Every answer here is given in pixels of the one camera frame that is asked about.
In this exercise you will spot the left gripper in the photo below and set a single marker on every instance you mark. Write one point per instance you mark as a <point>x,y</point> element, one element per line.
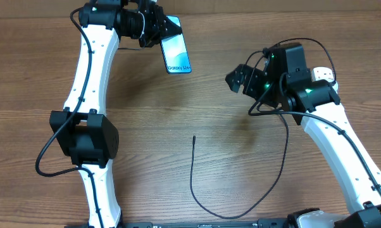
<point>156,14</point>

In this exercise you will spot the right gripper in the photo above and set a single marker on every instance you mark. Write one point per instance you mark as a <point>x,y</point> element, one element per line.
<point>253,79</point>

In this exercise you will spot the Samsung Galaxy smartphone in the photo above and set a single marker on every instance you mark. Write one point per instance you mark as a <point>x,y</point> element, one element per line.
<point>175,55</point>

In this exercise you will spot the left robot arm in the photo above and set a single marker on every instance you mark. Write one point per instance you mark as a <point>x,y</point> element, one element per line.
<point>82,128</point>

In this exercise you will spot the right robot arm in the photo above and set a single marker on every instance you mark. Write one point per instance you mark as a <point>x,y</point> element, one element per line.
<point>288,86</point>

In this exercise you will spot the white charger plug adapter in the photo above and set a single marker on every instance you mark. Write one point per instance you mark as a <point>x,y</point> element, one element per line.
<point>334,84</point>

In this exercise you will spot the white power strip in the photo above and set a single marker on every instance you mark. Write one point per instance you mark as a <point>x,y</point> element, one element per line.
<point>322,73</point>

